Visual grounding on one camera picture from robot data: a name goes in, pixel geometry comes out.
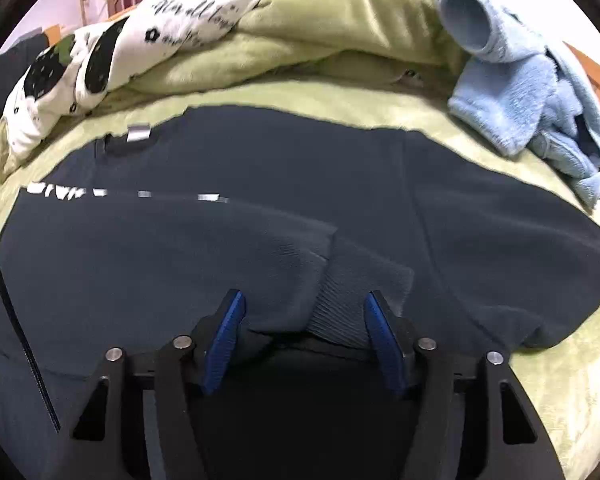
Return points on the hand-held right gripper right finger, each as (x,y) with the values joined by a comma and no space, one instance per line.
(384,345)

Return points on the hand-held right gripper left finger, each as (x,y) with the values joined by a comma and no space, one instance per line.
(224,342)

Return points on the dark navy sweater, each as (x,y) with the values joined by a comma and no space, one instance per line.
(260,220)

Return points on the green fleece bed sheet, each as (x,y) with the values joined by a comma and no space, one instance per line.
(570,360)

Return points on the light blue fleece garment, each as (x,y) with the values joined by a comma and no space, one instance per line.
(505,100)

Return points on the white strawberry print quilt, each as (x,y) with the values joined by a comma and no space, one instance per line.
(180,15)

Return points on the crumpled green fleece blanket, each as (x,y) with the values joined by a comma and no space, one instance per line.
(355,15)

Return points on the dark cloth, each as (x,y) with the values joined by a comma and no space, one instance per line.
(10,70)

